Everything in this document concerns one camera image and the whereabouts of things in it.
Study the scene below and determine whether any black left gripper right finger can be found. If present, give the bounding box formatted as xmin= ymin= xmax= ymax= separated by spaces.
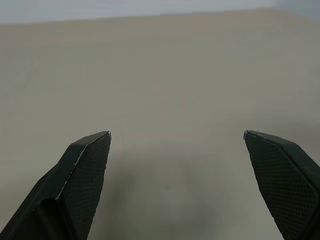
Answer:
xmin=243 ymin=129 xmax=320 ymax=240

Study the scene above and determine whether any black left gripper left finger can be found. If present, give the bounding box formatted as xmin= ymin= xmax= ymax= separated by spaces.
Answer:
xmin=0 ymin=130 xmax=112 ymax=240

